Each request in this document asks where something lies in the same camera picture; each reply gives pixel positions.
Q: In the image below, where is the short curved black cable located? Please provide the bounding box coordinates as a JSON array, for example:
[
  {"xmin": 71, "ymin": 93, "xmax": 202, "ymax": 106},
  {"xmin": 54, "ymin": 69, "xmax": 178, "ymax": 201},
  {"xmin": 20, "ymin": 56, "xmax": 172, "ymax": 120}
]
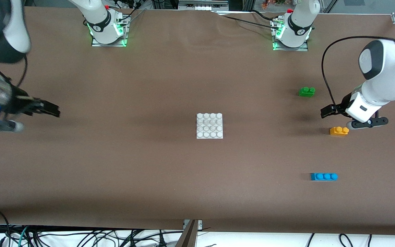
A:
[{"xmin": 251, "ymin": 10, "xmax": 275, "ymax": 21}]

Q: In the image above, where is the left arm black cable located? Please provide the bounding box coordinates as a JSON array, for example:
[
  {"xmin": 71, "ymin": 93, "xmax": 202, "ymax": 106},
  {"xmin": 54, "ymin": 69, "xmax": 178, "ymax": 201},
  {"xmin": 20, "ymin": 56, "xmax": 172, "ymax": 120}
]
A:
[{"xmin": 321, "ymin": 36, "xmax": 395, "ymax": 107}]

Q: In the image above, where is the orange colourful clutter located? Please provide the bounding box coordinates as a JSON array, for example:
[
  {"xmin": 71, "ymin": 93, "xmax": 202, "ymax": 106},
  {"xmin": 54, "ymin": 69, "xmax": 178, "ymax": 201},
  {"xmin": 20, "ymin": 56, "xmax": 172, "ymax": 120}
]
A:
[{"xmin": 261, "ymin": 0, "xmax": 289, "ymax": 9}]

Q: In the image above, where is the black cable bundle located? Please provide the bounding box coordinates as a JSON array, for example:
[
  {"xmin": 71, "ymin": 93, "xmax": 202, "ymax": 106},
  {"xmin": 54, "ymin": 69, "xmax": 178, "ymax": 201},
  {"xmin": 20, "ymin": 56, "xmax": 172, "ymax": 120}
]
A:
[{"xmin": 113, "ymin": 0, "xmax": 146, "ymax": 26}]

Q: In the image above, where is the tangle of black cables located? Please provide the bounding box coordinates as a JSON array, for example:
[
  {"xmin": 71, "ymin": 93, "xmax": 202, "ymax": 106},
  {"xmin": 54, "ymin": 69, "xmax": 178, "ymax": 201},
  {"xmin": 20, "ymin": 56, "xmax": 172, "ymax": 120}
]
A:
[{"xmin": 0, "ymin": 226, "xmax": 184, "ymax": 247}]

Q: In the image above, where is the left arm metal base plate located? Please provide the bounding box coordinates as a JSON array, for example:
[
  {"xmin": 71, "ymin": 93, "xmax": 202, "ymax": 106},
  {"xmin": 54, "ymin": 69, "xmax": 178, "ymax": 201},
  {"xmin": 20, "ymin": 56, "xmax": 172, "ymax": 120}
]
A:
[{"xmin": 272, "ymin": 19, "xmax": 309, "ymax": 52}]

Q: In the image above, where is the dark slanted post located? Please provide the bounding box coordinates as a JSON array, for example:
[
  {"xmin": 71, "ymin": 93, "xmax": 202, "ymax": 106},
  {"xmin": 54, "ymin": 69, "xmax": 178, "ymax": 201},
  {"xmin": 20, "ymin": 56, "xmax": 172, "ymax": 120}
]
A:
[{"xmin": 174, "ymin": 220, "xmax": 199, "ymax": 247}]

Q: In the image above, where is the white studded base plate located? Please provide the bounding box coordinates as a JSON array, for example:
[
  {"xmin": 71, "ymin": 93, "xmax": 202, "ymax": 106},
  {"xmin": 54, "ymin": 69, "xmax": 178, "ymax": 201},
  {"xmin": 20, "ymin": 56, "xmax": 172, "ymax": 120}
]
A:
[{"xmin": 196, "ymin": 113, "xmax": 224, "ymax": 139}]

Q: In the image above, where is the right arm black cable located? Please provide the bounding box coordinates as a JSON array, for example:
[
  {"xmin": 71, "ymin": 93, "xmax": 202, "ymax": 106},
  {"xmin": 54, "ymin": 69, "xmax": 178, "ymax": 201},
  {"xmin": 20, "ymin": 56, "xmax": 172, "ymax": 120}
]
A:
[{"xmin": 0, "ymin": 55, "xmax": 28, "ymax": 88}]

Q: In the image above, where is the yellow two-stud block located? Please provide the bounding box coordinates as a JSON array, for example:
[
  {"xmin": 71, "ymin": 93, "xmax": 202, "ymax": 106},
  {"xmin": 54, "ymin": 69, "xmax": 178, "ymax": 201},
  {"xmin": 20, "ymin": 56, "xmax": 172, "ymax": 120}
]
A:
[{"xmin": 330, "ymin": 126, "xmax": 349, "ymax": 137}]

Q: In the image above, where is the teal cable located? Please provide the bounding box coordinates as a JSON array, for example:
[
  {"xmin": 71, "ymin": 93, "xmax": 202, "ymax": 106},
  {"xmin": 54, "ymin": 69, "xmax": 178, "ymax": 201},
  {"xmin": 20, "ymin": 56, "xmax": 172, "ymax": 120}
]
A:
[{"xmin": 17, "ymin": 226, "xmax": 30, "ymax": 247}]

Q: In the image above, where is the blue three-stud block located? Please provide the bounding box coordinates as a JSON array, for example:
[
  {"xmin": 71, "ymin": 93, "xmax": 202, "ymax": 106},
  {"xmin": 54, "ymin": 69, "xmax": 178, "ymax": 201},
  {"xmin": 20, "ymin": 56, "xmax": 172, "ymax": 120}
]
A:
[{"xmin": 310, "ymin": 173, "xmax": 338, "ymax": 181}]

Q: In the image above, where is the aluminium frame bar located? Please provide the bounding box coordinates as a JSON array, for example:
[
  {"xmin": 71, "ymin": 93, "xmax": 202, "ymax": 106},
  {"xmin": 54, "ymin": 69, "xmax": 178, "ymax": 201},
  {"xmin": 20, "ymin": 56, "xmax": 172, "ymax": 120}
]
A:
[{"xmin": 178, "ymin": 0, "xmax": 229, "ymax": 11}]

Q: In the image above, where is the long black cable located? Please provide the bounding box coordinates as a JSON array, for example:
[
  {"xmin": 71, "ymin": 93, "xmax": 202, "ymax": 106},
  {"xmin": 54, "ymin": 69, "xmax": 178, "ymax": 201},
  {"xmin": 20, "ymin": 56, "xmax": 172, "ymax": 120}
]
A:
[{"xmin": 216, "ymin": 14, "xmax": 278, "ymax": 30}]

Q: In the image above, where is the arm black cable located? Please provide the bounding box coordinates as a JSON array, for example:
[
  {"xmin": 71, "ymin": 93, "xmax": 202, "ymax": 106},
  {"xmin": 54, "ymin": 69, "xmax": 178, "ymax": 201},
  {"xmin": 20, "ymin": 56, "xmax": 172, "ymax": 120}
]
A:
[
  {"xmin": 0, "ymin": 55, "xmax": 28, "ymax": 88},
  {"xmin": 321, "ymin": 36, "xmax": 395, "ymax": 107}
]

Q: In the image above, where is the silver metal bracket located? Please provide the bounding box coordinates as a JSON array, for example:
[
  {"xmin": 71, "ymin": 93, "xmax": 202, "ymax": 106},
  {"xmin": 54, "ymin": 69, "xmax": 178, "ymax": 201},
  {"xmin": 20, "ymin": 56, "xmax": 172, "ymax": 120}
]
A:
[{"xmin": 183, "ymin": 220, "xmax": 203, "ymax": 230}]

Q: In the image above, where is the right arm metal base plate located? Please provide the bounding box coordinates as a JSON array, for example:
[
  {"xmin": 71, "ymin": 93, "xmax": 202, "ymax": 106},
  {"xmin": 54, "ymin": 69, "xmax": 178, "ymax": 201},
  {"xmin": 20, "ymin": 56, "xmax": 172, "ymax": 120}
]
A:
[{"xmin": 91, "ymin": 14, "xmax": 129, "ymax": 47}]

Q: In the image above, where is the brown table cover sheet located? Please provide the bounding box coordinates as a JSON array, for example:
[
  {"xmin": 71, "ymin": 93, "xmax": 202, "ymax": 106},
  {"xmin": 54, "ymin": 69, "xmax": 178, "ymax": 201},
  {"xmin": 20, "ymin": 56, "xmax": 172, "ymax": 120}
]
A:
[{"xmin": 0, "ymin": 6, "xmax": 395, "ymax": 236}]

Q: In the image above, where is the black u-shaped cable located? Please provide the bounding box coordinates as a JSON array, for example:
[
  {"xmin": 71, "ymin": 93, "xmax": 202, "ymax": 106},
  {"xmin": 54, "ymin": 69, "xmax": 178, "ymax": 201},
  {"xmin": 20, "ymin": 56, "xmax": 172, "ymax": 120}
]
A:
[{"xmin": 339, "ymin": 234, "xmax": 355, "ymax": 247}]

